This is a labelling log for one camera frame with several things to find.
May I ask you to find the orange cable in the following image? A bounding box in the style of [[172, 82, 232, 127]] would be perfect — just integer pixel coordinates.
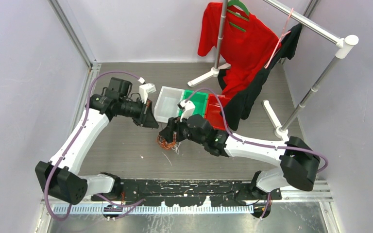
[[156, 135, 176, 151]]

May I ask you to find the white plastic bin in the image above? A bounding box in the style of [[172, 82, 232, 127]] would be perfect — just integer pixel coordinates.
[[153, 86, 185, 123]]

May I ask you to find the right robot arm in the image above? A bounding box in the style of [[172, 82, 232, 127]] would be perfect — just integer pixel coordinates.
[[157, 115, 321, 200]]

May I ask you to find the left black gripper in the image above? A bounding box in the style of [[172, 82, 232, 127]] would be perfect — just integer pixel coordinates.
[[119, 97, 159, 128]]

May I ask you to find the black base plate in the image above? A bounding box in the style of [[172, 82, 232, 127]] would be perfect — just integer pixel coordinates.
[[108, 179, 267, 207]]

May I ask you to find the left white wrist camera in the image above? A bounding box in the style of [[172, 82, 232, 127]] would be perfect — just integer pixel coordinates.
[[138, 83, 156, 103]]

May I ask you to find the green plastic bin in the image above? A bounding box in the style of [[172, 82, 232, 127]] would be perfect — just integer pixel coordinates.
[[178, 90, 208, 117]]

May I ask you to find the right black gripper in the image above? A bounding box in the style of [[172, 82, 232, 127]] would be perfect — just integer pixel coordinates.
[[160, 111, 206, 146]]

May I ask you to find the pink clothes hanger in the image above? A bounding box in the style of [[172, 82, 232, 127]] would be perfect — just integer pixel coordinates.
[[264, 8, 294, 69]]

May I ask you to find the black t-shirt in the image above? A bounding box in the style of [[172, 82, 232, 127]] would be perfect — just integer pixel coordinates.
[[223, 23, 303, 130]]

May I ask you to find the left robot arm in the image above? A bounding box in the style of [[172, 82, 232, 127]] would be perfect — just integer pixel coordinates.
[[35, 78, 159, 205]]

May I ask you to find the red t-shirt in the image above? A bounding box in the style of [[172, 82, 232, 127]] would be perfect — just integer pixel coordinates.
[[197, 2, 281, 97]]

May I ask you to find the metal clothes rack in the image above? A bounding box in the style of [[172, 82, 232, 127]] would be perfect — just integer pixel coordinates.
[[187, 0, 359, 142]]

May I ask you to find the aluminium frame rail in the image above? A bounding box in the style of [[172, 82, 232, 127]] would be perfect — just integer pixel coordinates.
[[51, 181, 333, 218]]

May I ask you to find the green clothes hanger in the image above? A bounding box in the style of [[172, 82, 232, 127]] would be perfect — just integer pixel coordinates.
[[227, 0, 250, 22]]

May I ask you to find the red plastic bin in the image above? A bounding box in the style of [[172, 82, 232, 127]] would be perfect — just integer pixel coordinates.
[[204, 94, 230, 130]]

